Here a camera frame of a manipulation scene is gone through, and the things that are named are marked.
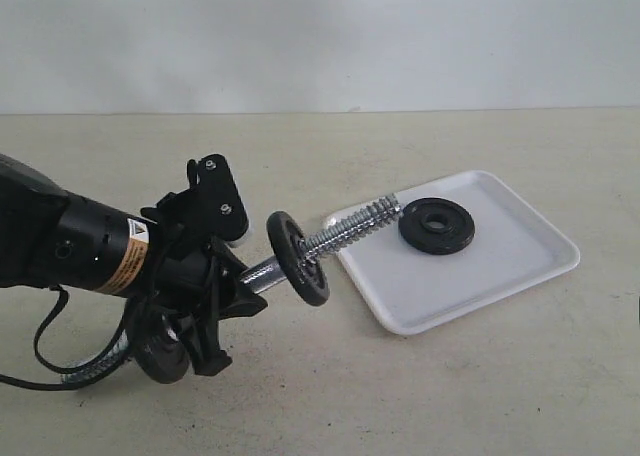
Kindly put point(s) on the white rectangular plastic tray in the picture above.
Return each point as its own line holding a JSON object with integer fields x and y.
{"x": 514, "y": 248}

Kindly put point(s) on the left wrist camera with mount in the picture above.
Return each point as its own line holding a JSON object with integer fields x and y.
{"x": 214, "y": 203}

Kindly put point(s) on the chrome threaded dumbbell bar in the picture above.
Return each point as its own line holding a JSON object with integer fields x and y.
{"x": 260, "y": 278}

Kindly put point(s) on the black plate bar end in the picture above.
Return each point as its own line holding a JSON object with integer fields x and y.
{"x": 159, "y": 353}

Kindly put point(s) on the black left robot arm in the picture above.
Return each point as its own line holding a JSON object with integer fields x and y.
{"x": 55, "y": 239}

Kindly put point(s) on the black weight plate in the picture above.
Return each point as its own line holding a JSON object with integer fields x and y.
{"x": 436, "y": 226}

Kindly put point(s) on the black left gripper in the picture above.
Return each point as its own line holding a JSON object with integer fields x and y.
{"x": 187, "y": 264}

